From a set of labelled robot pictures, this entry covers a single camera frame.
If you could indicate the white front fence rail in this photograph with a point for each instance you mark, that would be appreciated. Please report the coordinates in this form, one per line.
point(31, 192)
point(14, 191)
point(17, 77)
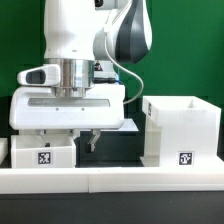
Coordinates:
point(97, 180)

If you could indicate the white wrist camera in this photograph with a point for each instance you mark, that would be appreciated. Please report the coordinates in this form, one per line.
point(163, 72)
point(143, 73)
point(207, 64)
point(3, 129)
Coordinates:
point(46, 75)

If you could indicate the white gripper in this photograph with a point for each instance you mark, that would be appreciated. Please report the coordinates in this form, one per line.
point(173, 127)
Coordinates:
point(37, 108)

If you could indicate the white front drawer tray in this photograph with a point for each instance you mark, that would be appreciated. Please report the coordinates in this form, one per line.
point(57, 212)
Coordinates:
point(27, 152)

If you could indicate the fiducial marker sheet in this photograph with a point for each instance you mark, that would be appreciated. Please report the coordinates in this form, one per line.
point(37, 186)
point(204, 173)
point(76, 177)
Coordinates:
point(125, 125)

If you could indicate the white drawer cabinet box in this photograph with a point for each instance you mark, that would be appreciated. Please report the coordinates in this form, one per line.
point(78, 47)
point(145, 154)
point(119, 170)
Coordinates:
point(180, 131)

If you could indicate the white left fence block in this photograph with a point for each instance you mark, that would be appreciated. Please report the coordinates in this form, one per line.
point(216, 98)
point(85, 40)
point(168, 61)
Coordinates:
point(3, 149)

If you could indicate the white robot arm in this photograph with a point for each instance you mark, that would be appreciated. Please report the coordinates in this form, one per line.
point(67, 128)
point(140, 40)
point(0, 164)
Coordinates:
point(85, 40)

